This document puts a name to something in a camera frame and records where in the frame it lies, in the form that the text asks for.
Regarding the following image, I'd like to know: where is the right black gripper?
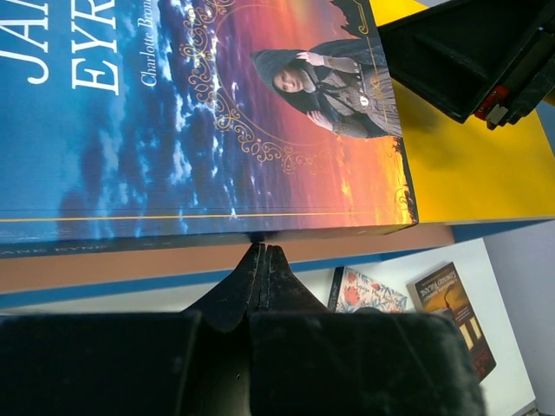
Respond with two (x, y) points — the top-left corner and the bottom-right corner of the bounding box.
(378, 0), (554, 130)

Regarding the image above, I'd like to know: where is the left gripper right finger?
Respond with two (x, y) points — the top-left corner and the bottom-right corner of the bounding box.
(249, 245), (486, 415)

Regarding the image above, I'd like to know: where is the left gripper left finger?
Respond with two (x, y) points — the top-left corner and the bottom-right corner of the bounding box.
(1, 244), (265, 415)

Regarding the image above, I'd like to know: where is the Jane Eyre book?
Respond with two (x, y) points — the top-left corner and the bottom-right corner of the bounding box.
(1, 1), (419, 258)

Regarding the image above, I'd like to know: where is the Little Women floral book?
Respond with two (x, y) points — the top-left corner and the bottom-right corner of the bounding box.
(328, 267), (408, 313)

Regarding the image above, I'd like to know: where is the blue wooden bookshelf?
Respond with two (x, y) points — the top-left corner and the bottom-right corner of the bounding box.
(0, 0), (555, 311)

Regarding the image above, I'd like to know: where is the brown Edmund Burke book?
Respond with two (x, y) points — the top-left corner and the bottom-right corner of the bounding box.
(407, 262), (497, 381)

